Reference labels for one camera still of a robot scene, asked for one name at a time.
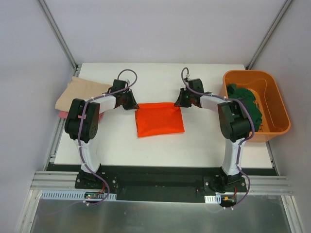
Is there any left white cable duct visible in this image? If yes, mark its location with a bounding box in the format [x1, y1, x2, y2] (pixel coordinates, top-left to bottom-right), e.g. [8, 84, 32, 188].
[41, 190, 117, 201]

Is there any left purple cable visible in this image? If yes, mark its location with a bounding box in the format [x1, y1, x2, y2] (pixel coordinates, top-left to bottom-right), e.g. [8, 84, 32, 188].
[41, 69, 138, 214]

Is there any left aluminium frame post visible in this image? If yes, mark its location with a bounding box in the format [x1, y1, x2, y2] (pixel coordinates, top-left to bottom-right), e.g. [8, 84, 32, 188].
[36, 0, 79, 71]

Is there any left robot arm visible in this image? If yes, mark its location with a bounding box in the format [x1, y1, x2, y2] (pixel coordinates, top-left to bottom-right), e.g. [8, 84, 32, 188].
[65, 79, 139, 189]

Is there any orange plastic bin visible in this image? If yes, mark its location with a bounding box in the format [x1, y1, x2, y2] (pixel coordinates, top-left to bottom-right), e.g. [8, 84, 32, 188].
[220, 70, 291, 143]

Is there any right white cable duct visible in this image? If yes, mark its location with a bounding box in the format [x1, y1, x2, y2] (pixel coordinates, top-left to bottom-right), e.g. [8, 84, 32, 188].
[204, 194, 222, 204]

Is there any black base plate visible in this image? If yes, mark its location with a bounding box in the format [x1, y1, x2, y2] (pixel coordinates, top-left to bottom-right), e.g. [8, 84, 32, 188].
[47, 164, 247, 203]

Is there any beige folded t-shirt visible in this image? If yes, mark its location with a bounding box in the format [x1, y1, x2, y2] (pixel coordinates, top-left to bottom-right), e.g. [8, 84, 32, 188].
[55, 76, 112, 112]

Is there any orange t-shirt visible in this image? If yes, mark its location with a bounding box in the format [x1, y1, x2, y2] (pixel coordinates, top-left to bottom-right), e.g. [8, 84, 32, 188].
[135, 102, 185, 138]

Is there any green t-shirt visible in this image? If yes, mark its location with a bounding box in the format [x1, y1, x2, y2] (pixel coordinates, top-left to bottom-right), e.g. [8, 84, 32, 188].
[226, 84, 262, 132]

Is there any pink folded t-shirt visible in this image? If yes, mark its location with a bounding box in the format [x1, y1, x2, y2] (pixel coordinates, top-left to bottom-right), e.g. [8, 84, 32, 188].
[58, 111, 104, 122]

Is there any aluminium frame post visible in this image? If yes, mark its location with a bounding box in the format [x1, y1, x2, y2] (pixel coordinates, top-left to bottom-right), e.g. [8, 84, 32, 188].
[245, 0, 294, 70]
[36, 0, 79, 71]

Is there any right aluminium frame post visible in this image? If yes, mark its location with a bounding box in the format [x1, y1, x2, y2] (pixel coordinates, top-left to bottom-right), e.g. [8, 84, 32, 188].
[245, 0, 294, 70]

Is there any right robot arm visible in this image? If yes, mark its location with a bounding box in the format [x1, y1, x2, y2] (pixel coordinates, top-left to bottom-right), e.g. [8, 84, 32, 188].
[174, 78, 255, 192]

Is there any aluminium front rail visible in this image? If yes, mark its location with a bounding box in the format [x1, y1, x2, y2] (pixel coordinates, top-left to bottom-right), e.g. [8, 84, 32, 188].
[31, 171, 294, 196]

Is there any white cable duct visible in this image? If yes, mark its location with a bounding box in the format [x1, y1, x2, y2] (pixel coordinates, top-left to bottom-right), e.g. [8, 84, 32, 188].
[204, 194, 222, 204]
[41, 190, 117, 201]

